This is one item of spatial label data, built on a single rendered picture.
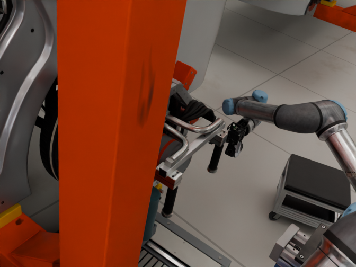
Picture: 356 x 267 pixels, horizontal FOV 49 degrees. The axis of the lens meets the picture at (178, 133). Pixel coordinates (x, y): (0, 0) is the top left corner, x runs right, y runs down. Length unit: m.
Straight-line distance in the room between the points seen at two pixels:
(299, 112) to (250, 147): 1.77
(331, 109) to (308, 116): 0.11
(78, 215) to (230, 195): 1.90
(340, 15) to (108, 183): 4.27
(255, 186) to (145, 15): 2.36
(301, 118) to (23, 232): 1.07
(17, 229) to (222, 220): 1.42
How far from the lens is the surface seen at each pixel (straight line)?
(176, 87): 1.54
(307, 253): 1.49
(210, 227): 2.53
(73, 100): 0.77
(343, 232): 0.73
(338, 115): 1.57
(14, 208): 1.55
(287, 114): 1.51
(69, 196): 0.95
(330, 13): 4.89
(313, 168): 2.70
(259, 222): 2.67
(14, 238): 1.53
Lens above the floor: 1.87
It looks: 36 degrees down
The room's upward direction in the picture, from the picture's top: 12 degrees clockwise
